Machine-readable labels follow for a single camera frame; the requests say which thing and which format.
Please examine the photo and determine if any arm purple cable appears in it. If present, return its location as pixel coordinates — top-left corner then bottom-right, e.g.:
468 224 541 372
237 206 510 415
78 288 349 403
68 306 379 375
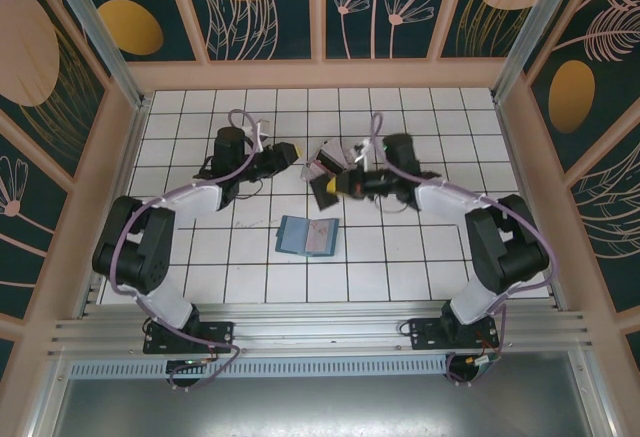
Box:
368 112 559 387
109 108 266 392

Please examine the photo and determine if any teal leather card holder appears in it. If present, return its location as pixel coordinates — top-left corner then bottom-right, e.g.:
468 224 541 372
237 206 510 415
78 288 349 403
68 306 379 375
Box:
275 214 341 259

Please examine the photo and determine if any grey metal sheet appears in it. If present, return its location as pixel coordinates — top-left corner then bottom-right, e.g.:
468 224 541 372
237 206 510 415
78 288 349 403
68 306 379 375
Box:
49 375 601 437

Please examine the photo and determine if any perforated grey cable duct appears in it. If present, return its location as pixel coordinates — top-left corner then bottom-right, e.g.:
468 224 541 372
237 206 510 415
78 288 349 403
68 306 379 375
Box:
69 360 450 380

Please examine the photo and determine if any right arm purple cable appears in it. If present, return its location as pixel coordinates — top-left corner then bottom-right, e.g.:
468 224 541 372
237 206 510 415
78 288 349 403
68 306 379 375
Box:
368 112 559 387

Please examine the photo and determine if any aluminium frame post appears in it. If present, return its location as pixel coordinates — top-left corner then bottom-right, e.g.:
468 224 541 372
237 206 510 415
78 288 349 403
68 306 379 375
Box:
42 0 152 111
491 0 585 104

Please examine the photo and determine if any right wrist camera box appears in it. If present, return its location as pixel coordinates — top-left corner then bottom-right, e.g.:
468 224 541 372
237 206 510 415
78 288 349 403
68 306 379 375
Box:
351 138 374 165

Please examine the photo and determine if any aluminium mounting rail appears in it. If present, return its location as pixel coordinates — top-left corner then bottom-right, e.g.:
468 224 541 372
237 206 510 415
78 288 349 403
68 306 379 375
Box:
47 301 599 359

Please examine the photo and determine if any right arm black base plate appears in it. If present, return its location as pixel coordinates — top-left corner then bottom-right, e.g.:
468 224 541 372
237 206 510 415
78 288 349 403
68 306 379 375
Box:
409 316 501 353

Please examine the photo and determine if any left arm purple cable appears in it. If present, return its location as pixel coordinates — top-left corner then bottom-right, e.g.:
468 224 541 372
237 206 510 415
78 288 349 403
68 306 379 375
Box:
109 108 266 392

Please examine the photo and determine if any black glossy card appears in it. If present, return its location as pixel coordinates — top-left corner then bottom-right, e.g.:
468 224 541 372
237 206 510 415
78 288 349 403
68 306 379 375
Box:
310 175 347 211

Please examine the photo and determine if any white card orange print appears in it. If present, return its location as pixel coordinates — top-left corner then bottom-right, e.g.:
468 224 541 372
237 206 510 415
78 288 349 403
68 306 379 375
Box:
304 218 338 257

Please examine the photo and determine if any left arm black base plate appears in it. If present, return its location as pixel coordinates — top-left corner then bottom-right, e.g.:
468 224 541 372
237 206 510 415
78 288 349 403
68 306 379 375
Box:
143 320 236 355

